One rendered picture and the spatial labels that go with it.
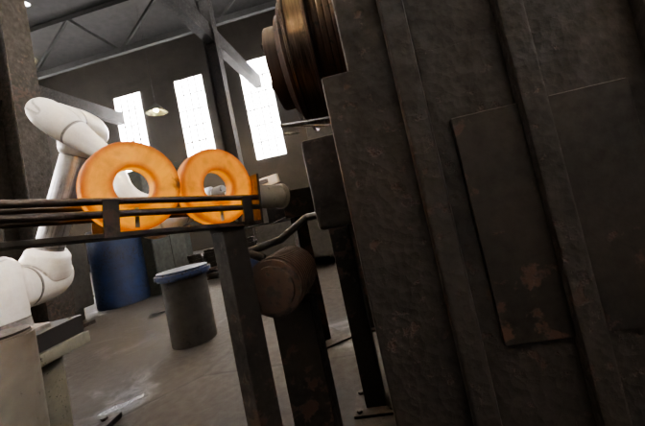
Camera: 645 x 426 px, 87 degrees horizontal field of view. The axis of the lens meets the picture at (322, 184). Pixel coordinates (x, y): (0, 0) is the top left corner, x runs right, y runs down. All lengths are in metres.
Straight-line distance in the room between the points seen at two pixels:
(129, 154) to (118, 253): 3.82
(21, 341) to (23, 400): 0.09
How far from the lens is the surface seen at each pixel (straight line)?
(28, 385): 0.83
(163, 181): 0.68
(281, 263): 0.76
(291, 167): 11.51
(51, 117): 1.50
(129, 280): 4.49
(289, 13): 1.08
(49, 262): 1.67
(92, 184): 0.64
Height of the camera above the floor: 0.62
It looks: 4 degrees up
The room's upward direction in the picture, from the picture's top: 12 degrees counter-clockwise
